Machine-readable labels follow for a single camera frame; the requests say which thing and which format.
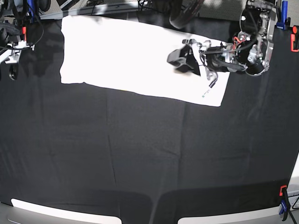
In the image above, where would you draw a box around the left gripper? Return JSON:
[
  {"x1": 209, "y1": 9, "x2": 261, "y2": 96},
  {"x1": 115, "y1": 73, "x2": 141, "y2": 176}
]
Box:
[{"x1": 167, "y1": 39, "x2": 224, "y2": 89}]

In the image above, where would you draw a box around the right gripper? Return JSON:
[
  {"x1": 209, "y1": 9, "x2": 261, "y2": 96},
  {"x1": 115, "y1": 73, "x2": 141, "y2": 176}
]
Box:
[{"x1": 0, "y1": 40, "x2": 35, "y2": 80}]

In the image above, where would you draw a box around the white printed t-shirt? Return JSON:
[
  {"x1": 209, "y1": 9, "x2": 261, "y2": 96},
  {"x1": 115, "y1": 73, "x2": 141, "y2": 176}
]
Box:
[{"x1": 60, "y1": 15, "x2": 229, "y2": 107}]

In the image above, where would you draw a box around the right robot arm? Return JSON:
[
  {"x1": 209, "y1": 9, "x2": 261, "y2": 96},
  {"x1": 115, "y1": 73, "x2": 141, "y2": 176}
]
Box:
[{"x1": 0, "y1": 0, "x2": 35, "y2": 80}]

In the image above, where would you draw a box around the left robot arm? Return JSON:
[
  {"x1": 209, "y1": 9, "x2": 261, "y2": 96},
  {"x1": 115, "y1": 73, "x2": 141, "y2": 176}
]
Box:
[{"x1": 167, "y1": 0, "x2": 279, "y2": 88}]

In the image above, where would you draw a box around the red black clamp far left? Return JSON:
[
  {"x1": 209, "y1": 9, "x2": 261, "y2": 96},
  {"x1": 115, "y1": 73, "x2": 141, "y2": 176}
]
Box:
[{"x1": 14, "y1": 19, "x2": 27, "y2": 41}]

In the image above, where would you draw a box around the red black clamp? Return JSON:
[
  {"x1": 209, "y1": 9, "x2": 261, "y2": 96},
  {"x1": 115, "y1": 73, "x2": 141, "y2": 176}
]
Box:
[
  {"x1": 291, "y1": 26, "x2": 299, "y2": 52},
  {"x1": 14, "y1": 19, "x2": 27, "y2": 41}
]

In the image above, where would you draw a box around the blue clamp far left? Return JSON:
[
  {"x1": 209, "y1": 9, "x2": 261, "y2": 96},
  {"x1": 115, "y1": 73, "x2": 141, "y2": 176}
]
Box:
[{"x1": 27, "y1": 0, "x2": 39, "y2": 22}]

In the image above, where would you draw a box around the black table cloth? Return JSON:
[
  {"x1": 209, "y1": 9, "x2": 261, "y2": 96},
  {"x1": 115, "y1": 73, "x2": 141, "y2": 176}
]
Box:
[{"x1": 0, "y1": 21, "x2": 299, "y2": 224}]

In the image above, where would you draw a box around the blue clamp far right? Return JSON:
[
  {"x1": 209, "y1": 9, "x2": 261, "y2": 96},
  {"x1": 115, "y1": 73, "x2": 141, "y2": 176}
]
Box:
[{"x1": 276, "y1": 0, "x2": 291, "y2": 30}]

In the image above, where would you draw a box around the red black clamp far right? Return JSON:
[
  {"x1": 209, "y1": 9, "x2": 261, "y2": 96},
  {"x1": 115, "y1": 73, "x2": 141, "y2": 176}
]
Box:
[{"x1": 291, "y1": 26, "x2": 299, "y2": 52}]

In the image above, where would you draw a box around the red blue clamp near right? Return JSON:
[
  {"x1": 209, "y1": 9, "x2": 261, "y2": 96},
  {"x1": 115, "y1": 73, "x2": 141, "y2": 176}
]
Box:
[{"x1": 279, "y1": 185, "x2": 290, "y2": 221}]

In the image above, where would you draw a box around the black red cable bundle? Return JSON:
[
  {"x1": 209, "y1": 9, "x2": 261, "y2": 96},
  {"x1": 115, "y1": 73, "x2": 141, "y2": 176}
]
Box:
[{"x1": 169, "y1": 0, "x2": 207, "y2": 29}]

